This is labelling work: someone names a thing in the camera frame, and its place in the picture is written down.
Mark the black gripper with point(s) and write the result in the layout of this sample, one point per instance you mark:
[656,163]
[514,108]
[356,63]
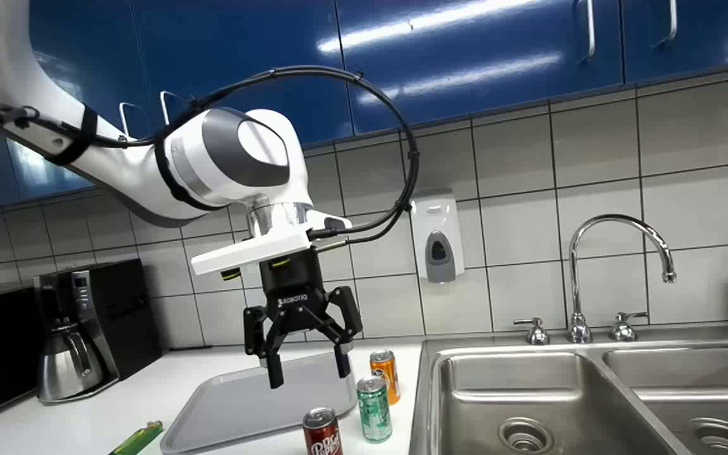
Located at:
[292,290]

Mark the red Dr Pepper can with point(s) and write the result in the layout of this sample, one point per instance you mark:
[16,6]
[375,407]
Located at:
[322,433]

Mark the orange Fanta can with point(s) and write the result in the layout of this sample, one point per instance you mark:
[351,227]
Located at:
[384,374]

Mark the green soda can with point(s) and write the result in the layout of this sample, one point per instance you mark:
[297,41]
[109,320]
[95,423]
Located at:
[375,413]

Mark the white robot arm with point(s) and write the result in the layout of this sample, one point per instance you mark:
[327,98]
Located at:
[214,167]

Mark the grey plastic tray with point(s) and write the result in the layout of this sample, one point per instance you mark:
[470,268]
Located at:
[227,404]

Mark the green snack packet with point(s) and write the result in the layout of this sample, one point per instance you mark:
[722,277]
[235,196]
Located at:
[136,437]

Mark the black steel coffee maker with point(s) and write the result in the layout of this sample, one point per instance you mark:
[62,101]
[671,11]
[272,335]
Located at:
[128,303]

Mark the stainless steel double sink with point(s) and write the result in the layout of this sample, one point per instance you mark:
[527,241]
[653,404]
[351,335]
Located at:
[506,388]

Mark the steel coffee carafe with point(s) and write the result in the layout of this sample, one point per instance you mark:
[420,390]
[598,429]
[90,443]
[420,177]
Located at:
[73,368]

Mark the chrome gooseneck faucet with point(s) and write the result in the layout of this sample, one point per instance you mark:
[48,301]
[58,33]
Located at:
[579,320]

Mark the blue upper cabinets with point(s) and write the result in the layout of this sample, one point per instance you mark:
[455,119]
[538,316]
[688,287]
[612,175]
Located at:
[466,50]

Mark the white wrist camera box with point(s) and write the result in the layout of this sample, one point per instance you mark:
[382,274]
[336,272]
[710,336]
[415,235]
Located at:
[238,254]

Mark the white wall soap dispenser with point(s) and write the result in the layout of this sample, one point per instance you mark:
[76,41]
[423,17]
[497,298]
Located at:
[439,235]

